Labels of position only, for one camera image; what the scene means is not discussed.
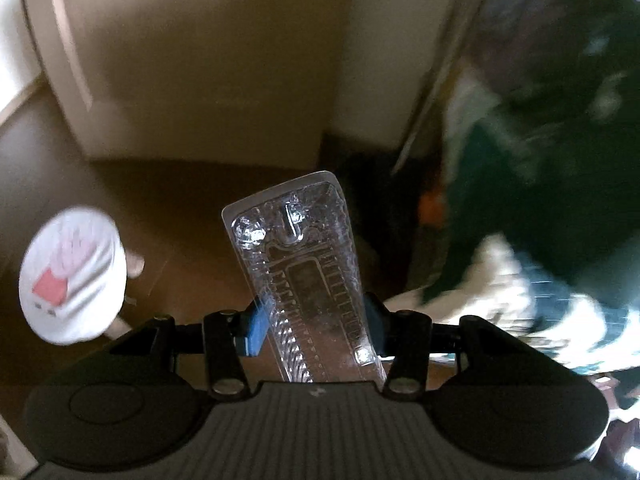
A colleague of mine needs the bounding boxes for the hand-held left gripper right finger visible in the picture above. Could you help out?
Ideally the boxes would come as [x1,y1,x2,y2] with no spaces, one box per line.
[362,292,532,402]

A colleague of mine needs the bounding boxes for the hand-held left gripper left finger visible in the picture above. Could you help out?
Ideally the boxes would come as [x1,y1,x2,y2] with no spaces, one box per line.
[107,297,276,402]

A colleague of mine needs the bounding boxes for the clear plastic blister pack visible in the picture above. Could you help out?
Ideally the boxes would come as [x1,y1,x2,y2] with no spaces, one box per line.
[220,170,389,386]

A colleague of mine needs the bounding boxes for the teal plastic bin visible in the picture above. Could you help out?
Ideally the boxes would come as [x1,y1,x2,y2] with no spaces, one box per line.
[425,5,640,311]

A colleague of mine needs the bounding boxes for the teal white crocheted blanket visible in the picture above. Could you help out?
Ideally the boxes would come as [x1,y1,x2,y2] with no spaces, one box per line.
[384,234,640,378]

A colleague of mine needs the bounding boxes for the black folding walking stick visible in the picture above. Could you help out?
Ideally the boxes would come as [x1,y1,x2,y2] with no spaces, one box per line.
[391,0,502,175]

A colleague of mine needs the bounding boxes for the beige door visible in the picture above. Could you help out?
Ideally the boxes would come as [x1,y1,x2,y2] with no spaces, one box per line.
[19,0,348,162]

